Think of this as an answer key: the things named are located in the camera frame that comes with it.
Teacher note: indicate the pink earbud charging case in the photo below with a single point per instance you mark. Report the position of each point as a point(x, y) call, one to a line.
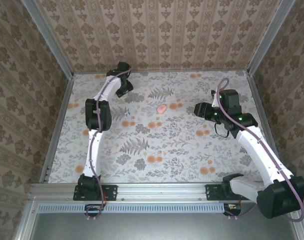
point(161, 109)

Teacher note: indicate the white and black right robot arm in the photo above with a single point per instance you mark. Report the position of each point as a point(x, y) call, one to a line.
point(256, 150)

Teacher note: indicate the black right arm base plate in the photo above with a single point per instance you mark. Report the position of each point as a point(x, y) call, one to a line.
point(211, 192)

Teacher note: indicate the aluminium table edge rail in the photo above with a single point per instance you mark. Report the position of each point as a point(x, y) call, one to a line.
point(166, 71)
point(258, 100)
point(61, 117)

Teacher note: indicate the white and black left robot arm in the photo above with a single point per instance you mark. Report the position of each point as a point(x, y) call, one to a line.
point(98, 115)

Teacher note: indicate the aluminium mounting rail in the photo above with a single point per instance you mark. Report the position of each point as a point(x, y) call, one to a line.
point(161, 191)

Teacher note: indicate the aluminium frame post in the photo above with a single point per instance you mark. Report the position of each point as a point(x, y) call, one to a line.
point(271, 37)
point(47, 37)

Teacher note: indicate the small electronics board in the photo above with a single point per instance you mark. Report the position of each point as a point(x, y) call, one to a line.
point(232, 207)
point(94, 208)

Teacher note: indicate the grey metal tray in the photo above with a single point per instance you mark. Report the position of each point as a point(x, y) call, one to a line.
point(166, 227)

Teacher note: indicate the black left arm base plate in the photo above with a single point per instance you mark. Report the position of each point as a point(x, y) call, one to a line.
point(111, 192)

